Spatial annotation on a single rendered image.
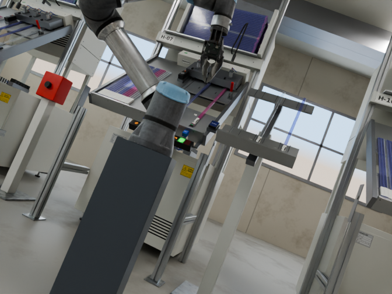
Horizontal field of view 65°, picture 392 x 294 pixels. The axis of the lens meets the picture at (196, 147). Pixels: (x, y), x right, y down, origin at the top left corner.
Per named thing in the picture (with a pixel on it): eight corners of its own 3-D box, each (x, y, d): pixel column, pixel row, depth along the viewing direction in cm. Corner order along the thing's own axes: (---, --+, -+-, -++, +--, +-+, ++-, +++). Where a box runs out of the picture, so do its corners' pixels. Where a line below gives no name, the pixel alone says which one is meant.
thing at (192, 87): (227, 111, 179) (229, 103, 176) (132, 79, 196) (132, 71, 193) (244, 89, 203) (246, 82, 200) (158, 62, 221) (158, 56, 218)
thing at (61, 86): (4, 200, 171) (62, 74, 177) (-26, 184, 177) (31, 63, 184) (35, 200, 194) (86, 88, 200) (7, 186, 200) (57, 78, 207)
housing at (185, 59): (242, 93, 201) (247, 73, 193) (176, 73, 214) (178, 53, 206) (245, 88, 207) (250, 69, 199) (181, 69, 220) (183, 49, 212)
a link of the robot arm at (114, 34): (162, 130, 108) (70, -4, 103) (160, 133, 122) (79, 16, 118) (190, 112, 110) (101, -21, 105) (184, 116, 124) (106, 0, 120)
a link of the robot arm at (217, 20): (214, 20, 125) (233, 24, 124) (211, 31, 126) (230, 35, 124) (212, 13, 118) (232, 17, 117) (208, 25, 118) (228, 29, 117)
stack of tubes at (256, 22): (254, 53, 197) (268, 16, 199) (182, 34, 210) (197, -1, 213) (254, 62, 209) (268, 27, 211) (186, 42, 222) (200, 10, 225)
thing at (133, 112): (200, 144, 150) (203, 133, 146) (91, 104, 168) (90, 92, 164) (202, 143, 151) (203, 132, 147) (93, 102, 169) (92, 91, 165)
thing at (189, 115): (202, 139, 150) (203, 134, 148) (93, 98, 167) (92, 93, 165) (217, 121, 164) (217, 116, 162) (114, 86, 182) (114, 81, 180)
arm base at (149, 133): (168, 156, 93) (180, 126, 94) (122, 137, 94) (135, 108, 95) (172, 159, 108) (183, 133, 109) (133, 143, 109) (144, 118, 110)
